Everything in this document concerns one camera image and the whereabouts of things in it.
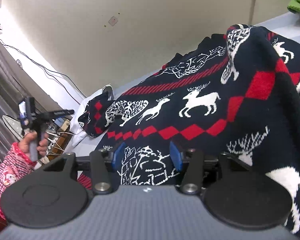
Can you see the white pillow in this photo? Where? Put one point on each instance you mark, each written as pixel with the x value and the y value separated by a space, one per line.
pixel 89 120

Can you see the white folded ironing board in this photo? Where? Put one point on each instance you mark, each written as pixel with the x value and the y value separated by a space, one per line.
pixel 14 126

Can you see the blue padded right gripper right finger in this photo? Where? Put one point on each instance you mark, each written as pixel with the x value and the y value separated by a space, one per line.
pixel 176 155

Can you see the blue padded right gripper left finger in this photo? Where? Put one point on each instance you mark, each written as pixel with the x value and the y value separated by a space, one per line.
pixel 118 153

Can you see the person's left hand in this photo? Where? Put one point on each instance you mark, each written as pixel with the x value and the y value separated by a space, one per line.
pixel 28 139

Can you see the grey curtain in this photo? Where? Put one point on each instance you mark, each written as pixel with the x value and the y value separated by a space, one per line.
pixel 14 85

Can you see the navy red reindeer sweater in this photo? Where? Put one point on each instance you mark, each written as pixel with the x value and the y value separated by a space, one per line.
pixel 238 92

